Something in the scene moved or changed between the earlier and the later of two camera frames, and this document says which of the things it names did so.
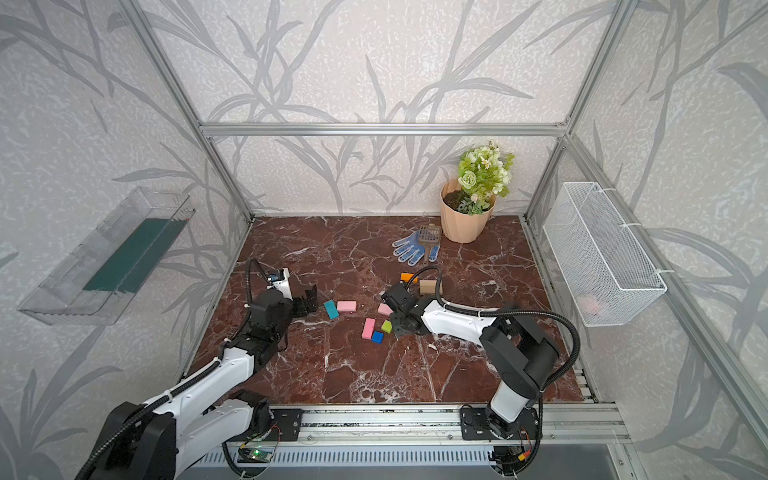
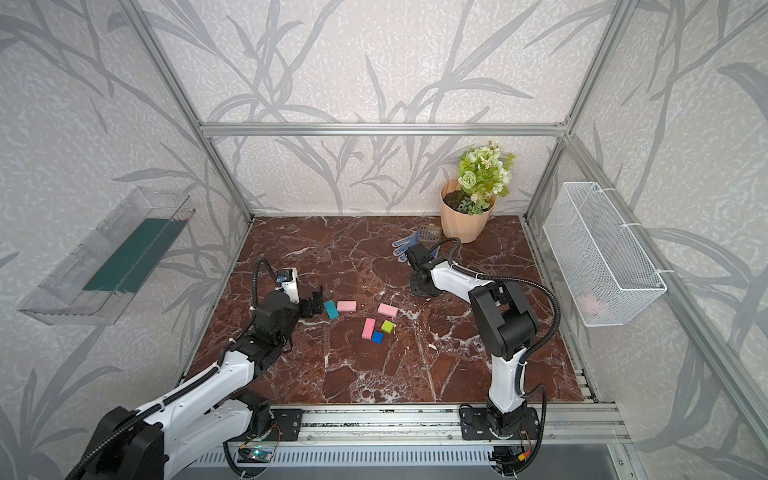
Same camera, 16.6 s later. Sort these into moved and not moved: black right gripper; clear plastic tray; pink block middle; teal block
Moved: black right gripper
Not moved: teal block; clear plastic tray; pink block middle
